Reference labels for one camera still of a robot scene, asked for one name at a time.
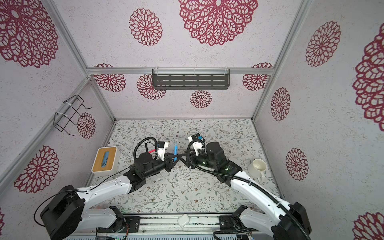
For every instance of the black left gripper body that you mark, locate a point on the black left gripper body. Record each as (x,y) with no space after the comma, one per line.
(159,166)

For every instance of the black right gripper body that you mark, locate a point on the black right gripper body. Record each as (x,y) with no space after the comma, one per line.
(204,161)

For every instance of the blue marker pen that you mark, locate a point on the blue marker pen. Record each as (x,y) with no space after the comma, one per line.
(175,151)

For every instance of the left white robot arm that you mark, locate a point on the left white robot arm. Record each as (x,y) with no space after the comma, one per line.
(73,210)

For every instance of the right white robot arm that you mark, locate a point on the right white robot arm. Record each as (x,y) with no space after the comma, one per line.
(279,219)

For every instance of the white wooden-top tissue box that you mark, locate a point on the white wooden-top tissue box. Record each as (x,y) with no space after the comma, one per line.
(113,162)

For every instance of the cream ceramic mug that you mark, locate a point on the cream ceramic mug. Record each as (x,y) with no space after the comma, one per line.
(257,169)

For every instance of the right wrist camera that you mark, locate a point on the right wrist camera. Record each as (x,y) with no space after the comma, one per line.
(198,146)

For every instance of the white pad on rail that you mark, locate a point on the white pad on rail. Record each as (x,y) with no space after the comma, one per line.
(183,220)

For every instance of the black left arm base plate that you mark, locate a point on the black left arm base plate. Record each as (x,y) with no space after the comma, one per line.
(130,225)

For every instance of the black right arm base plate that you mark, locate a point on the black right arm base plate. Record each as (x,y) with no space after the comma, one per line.
(231,224)

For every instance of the dark metal wall shelf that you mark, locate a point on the dark metal wall shelf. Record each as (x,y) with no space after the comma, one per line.
(191,79)

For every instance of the black wire wall rack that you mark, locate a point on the black wire wall rack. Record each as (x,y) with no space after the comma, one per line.
(64,118)

